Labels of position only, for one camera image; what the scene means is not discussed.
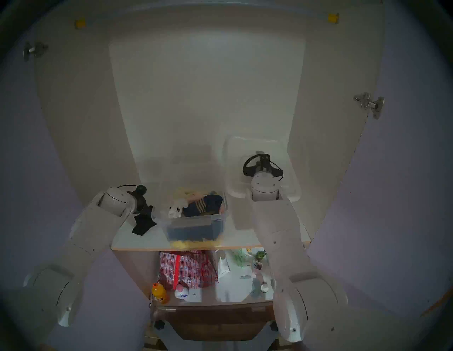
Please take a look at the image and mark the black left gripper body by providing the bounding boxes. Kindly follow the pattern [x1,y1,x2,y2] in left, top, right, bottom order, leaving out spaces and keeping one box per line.
[128,191,148,216]

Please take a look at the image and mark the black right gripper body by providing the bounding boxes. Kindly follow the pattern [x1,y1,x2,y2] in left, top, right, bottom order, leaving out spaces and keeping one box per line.
[256,153,272,173]

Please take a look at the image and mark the white bin lid grey handle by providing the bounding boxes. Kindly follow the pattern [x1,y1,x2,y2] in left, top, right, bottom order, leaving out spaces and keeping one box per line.
[222,136,301,203]

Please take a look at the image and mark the white cabinet shelf board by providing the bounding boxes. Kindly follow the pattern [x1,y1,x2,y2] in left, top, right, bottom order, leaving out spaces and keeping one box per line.
[111,177,312,252]

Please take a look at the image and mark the clear plastic storage bin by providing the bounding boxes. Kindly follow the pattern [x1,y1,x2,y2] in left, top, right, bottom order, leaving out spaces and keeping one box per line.
[152,161,229,248]

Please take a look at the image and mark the beige wardrobe cabinet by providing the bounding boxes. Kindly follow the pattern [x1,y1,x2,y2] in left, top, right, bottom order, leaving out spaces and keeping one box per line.
[34,0,386,308]

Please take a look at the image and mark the lilac cabinet door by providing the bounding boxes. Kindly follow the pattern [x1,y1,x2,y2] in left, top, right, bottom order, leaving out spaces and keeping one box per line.
[0,35,153,351]
[306,11,453,319]

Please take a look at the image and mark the white sock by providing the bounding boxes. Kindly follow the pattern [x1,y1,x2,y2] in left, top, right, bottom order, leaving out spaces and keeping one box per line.
[168,198,189,218]

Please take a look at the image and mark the blue folded cloth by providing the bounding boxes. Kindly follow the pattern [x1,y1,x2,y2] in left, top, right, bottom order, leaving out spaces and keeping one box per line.
[166,223,223,241]

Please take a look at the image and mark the yellow cloth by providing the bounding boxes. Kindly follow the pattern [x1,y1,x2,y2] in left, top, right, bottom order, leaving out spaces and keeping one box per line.
[170,239,222,248]

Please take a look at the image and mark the navy sock tan stripes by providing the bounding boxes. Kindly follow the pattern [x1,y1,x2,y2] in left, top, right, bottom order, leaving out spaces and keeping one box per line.
[182,195,223,217]

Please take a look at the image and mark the red plaid woven bag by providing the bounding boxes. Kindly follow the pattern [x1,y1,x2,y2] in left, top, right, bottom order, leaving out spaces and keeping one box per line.
[158,251,219,290]

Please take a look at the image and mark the orange bottle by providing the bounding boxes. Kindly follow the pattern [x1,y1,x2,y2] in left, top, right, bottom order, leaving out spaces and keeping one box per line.
[151,282,167,305]

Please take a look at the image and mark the metal door hinge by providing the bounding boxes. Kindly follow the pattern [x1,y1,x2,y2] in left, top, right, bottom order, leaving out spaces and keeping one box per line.
[354,92,384,120]
[23,42,49,61]

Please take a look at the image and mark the brown wooden front panel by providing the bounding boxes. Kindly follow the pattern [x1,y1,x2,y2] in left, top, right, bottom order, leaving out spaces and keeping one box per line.
[150,304,278,342]

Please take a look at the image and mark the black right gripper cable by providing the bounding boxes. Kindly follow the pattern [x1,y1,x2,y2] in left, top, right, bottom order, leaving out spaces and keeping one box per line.
[242,153,284,182]

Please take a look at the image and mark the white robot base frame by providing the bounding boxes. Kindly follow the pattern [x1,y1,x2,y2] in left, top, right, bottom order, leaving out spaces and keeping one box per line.
[143,320,283,351]

